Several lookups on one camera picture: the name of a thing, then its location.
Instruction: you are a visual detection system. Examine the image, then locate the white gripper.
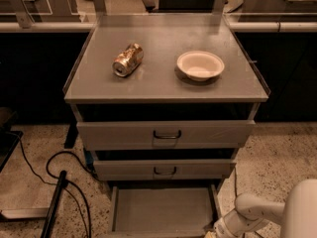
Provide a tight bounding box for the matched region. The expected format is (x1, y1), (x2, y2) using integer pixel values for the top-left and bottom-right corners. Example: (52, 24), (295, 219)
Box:
(214, 211), (251, 238)

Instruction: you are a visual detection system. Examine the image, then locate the grey bottom drawer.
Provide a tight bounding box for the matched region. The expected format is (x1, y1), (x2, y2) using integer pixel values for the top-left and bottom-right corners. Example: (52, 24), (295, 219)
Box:
(105, 184), (221, 238)

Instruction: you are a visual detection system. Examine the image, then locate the grey drawer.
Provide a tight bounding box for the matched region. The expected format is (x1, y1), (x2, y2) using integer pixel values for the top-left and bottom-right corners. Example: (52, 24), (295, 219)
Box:
(105, 184), (221, 238)
(77, 120), (255, 151)
(94, 159), (236, 180)

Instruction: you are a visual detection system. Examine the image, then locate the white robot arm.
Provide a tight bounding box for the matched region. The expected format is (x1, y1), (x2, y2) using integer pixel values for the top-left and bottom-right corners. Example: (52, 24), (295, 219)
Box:
(205, 179), (317, 238)

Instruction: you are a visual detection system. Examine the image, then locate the grey top drawer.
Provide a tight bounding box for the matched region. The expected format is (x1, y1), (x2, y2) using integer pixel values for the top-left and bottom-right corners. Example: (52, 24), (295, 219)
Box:
(77, 120), (255, 151)

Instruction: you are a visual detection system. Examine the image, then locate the grey middle drawer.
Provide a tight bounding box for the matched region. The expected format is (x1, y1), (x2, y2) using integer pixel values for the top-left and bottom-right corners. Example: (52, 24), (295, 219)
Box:
(94, 159), (236, 180)

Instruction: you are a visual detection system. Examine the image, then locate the grey drawer cabinet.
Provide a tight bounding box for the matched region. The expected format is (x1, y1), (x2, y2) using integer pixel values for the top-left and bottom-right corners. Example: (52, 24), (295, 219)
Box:
(64, 14), (268, 185)

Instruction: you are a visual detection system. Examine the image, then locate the white paper bowl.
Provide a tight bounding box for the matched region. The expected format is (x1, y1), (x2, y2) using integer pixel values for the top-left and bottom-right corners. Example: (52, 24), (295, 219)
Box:
(176, 51), (225, 81)

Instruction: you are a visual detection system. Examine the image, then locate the black floor bar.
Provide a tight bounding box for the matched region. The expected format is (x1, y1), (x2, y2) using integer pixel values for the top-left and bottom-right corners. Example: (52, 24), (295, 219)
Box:
(41, 171), (66, 238)

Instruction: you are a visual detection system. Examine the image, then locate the crushed gold soda can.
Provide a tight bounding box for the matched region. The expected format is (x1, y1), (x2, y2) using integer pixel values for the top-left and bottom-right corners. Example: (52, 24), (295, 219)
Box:
(112, 44), (144, 77)

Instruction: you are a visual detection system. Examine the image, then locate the dark tray left edge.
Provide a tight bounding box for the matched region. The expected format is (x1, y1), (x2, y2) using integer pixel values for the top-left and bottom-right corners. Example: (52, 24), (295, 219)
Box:
(0, 131), (23, 173)

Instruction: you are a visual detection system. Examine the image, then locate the black cable right floor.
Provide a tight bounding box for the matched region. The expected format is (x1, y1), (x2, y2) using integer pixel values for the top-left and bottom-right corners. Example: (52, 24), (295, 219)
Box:
(233, 169), (239, 198)

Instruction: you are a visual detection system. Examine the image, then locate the black cable floor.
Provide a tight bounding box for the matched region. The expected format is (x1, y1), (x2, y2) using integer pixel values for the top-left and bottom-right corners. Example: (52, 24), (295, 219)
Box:
(233, 169), (239, 198)
(13, 132), (100, 238)

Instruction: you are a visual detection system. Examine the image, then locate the black cable left floor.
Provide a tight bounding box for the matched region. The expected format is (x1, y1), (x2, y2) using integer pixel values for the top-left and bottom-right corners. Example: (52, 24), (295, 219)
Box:
(13, 132), (100, 238)

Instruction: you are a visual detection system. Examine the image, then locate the white horizontal rail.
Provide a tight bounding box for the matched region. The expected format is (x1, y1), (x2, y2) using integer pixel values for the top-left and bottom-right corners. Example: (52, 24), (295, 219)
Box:
(0, 22), (317, 33)

